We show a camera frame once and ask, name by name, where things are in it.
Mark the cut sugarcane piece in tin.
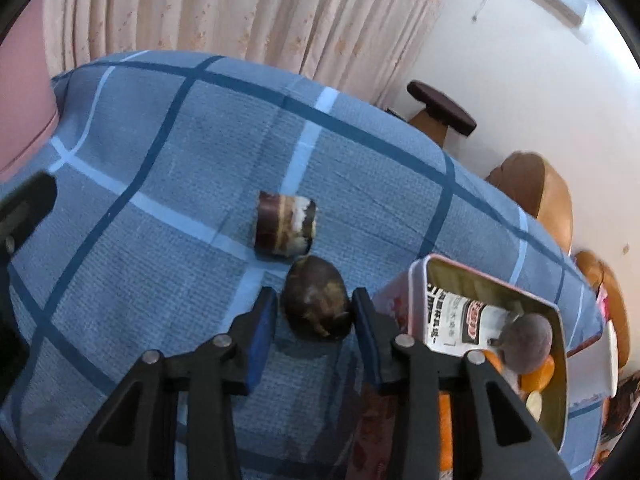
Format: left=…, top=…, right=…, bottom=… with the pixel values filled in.
left=525, top=391, right=544, bottom=422

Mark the dark brown water chestnut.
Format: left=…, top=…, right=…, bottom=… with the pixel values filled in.
left=280, top=255, right=352, bottom=342

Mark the printed paper liner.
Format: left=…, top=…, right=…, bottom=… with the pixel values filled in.
left=422, top=284, right=524, bottom=356

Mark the pink cylindrical bin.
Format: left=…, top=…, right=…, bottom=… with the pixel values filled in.
left=0, top=0, right=58, bottom=181

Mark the blue plaid tablecloth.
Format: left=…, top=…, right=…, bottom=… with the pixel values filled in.
left=1, top=51, right=603, bottom=479

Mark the brown leather armchair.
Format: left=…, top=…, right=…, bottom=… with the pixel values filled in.
left=486, top=152, right=574, bottom=254

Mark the small orange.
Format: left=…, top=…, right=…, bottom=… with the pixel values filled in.
left=482, top=350, right=555, bottom=394

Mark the pink floral cloth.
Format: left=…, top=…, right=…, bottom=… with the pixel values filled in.
left=587, top=292, right=639, bottom=479

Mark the white printed paper cup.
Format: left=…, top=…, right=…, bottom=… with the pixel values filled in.
left=567, top=321, right=618, bottom=406

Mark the brown leather sofa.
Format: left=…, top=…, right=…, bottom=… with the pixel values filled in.
left=575, top=250, right=631, bottom=370

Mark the pink floral curtain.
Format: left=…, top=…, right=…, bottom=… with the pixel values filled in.
left=43, top=0, right=442, bottom=107

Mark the dark round stool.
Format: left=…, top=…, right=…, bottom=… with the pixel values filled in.
left=407, top=80, right=477, bottom=148

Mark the pink rectangular tin box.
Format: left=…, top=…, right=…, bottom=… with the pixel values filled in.
left=347, top=255, right=570, bottom=479

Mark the large orange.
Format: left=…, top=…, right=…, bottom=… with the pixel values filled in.
left=438, top=392, right=454, bottom=472

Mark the purple round fruit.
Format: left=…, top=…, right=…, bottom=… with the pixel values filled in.
left=495, top=313, right=553, bottom=375

